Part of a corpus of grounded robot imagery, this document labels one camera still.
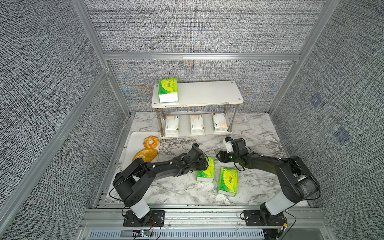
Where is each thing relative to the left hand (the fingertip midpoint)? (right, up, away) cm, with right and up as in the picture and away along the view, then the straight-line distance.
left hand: (205, 162), depth 88 cm
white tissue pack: (-21, +23, +10) cm, 33 cm away
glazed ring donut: (-38, +13, +15) cm, 43 cm away
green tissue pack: (+1, -5, -7) cm, 9 cm away
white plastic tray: (-47, +10, +15) cm, 50 cm away
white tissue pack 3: (+11, +24, +9) cm, 28 cm away
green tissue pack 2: (+11, -8, -9) cm, 17 cm away
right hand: (+10, +6, +5) cm, 13 cm away
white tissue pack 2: (-4, +23, +9) cm, 25 cm away
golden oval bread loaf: (-35, +4, +3) cm, 35 cm away
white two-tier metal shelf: (+7, +40, -5) cm, 41 cm away
